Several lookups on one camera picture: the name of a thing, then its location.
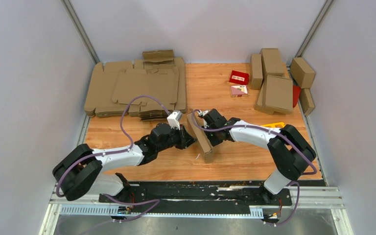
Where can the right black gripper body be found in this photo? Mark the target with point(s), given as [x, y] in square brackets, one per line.
[214, 139]

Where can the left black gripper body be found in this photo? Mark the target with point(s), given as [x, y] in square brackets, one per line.
[176, 139]

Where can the brown cardboard box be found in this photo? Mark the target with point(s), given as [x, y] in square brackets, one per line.
[203, 144]

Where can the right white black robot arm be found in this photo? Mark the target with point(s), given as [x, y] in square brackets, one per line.
[291, 153]

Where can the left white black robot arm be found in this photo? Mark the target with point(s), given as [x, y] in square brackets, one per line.
[79, 171]

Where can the red card box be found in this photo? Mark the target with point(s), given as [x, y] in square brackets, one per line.
[240, 78]

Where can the front flat cardboard box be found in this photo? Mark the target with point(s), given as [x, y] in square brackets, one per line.
[276, 96]

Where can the upright narrow cardboard box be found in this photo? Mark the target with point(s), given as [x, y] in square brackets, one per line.
[256, 72]

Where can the rear leaning cardboard box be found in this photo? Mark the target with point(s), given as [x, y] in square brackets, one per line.
[271, 62]

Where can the low right cardboard box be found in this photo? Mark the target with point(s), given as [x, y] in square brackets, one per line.
[306, 100]

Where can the far right cardboard box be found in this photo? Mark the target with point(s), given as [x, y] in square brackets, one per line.
[302, 72]

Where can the pink tangram puzzle card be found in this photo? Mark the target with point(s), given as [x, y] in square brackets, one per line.
[239, 91]

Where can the small folded cardboard pieces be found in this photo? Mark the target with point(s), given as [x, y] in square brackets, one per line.
[157, 57]

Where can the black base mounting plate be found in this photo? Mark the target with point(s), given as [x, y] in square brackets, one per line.
[200, 197]

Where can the stack of flat cardboard sheets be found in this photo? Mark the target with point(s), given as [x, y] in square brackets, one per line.
[140, 88]

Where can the red object behind boxes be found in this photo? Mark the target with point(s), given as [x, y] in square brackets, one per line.
[296, 95]

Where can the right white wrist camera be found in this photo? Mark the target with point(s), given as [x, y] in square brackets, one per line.
[202, 114]

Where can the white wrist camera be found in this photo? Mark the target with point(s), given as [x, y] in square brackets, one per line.
[174, 118]
[202, 114]

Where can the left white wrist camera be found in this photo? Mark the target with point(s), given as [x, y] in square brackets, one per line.
[174, 118]

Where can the yellow plastic triangle frame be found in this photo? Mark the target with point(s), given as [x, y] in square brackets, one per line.
[274, 125]

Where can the aluminium frame rail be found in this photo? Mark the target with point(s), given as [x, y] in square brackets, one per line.
[294, 198]

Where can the right corner aluminium post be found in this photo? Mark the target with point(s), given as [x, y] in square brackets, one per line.
[314, 27]

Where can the corner aluminium post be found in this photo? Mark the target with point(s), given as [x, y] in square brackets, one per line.
[314, 27]
[80, 29]

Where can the left corner aluminium post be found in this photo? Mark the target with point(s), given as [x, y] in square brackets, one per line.
[80, 29]

